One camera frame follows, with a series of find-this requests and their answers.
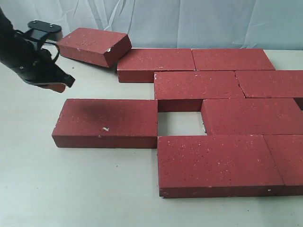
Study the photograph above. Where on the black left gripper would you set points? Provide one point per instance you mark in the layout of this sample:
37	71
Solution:
33	66

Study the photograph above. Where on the brick with white chip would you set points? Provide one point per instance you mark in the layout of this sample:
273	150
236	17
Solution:
107	123

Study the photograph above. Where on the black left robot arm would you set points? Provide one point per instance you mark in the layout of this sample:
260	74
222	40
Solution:
6	26

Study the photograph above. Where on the back left row brick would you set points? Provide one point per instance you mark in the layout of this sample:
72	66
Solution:
139	65

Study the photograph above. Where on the back right row brick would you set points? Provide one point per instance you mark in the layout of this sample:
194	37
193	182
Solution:
231	59

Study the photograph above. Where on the second row right brick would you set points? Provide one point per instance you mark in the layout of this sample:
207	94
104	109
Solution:
272	84

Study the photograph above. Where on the front row left brick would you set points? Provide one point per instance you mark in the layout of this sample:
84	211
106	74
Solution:
216	166

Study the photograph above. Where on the third row right brick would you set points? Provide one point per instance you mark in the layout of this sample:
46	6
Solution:
256	116

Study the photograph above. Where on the front row right brick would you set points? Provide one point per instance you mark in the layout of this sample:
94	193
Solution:
287	152

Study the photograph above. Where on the light blue backdrop cloth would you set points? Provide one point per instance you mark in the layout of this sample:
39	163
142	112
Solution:
267	24

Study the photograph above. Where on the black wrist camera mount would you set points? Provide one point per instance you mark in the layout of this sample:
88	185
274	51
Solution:
40	31

